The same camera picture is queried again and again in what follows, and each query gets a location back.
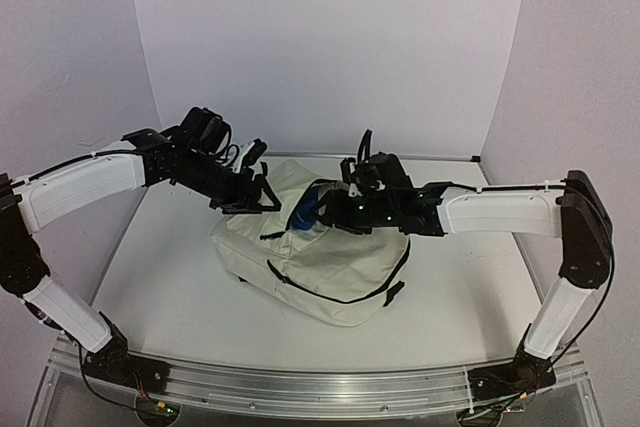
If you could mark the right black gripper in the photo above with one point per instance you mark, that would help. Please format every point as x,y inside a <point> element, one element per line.
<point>335,207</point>

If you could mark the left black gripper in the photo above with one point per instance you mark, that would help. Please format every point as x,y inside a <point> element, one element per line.
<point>245,200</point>

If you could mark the blue pencil case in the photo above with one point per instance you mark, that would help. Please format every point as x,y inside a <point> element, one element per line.
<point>304,215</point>

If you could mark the cream canvas backpack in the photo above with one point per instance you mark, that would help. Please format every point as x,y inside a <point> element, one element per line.
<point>337,277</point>

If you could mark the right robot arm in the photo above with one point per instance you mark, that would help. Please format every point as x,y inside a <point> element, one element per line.
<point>561,227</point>

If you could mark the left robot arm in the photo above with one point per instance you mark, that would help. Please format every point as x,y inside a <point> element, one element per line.
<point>36,236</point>

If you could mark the aluminium front rail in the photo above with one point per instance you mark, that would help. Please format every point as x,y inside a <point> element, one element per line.
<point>201,394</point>

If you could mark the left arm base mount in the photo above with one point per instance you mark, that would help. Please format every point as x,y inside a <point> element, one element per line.
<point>115,364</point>

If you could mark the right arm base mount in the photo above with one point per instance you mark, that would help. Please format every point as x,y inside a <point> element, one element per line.
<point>524,373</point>

